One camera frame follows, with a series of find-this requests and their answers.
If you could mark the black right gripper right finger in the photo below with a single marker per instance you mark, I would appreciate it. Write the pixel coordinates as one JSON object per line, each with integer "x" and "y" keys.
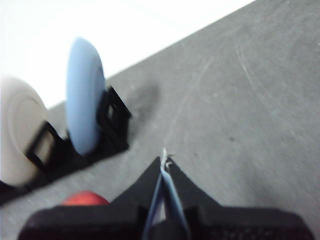
{"x": 237, "y": 222}

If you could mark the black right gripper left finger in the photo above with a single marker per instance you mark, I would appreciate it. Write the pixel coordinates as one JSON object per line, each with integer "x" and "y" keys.
{"x": 100, "y": 220}

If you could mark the red yellow apple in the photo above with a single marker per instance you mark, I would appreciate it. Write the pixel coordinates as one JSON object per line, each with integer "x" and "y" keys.
{"x": 85, "y": 198}

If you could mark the black plate rack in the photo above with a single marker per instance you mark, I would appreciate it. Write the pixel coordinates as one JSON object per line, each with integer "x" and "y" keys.
{"x": 62, "y": 160}

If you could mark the blue plate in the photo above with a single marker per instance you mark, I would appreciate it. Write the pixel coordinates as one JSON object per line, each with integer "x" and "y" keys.
{"x": 82, "y": 100}

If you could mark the beige plate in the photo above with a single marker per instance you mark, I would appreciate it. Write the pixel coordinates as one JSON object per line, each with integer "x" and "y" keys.
{"x": 17, "y": 130}

